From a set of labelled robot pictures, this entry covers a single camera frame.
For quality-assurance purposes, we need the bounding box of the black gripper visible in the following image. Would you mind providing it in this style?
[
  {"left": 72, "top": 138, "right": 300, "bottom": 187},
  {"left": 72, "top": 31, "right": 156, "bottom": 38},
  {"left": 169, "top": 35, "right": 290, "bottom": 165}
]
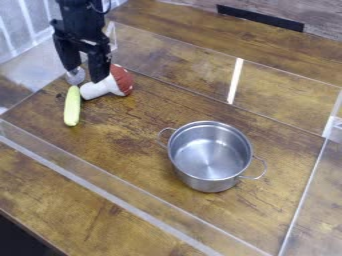
[{"left": 51, "top": 18, "right": 111, "bottom": 83}]

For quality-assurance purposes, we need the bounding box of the red white toy mushroom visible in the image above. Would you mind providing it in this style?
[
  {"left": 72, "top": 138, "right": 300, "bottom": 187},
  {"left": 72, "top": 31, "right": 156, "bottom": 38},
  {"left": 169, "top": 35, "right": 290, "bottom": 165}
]
[{"left": 80, "top": 64, "right": 133, "bottom": 100}]

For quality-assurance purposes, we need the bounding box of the green handled metal spoon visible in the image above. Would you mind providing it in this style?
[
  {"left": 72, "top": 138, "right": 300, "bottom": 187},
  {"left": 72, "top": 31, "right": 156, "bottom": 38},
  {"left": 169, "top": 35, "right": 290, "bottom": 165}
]
[{"left": 63, "top": 67, "right": 85, "bottom": 127}]

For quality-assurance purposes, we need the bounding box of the silver metal pot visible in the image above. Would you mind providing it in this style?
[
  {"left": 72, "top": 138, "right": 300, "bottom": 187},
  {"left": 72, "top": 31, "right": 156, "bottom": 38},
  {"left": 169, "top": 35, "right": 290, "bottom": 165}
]
[{"left": 157, "top": 121, "right": 267, "bottom": 193}]

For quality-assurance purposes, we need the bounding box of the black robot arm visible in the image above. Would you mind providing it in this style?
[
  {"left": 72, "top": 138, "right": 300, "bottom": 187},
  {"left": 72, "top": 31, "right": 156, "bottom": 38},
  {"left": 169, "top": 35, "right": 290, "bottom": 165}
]
[{"left": 51, "top": 0, "right": 111, "bottom": 85}]

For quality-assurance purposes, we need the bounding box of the black bar on table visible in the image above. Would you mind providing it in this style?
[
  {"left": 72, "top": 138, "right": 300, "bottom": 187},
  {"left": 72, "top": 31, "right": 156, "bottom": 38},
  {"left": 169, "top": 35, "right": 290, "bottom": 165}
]
[{"left": 216, "top": 4, "right": 304, "bottom": 32}]

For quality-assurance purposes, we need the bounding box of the black cable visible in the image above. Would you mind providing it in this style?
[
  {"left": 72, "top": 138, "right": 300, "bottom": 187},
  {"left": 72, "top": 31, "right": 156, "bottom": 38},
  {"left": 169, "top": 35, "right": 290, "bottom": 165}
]
[{"left": 85, "top": 0, "right": 112, "bottom": 15}]

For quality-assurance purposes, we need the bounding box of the clear acrylic enclosure wall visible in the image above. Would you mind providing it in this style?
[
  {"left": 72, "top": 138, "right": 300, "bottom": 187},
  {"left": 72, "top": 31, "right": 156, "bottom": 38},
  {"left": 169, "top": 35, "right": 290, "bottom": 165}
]
[{"left": 0, "top": 119, "right": 271, "bottom": 256}]

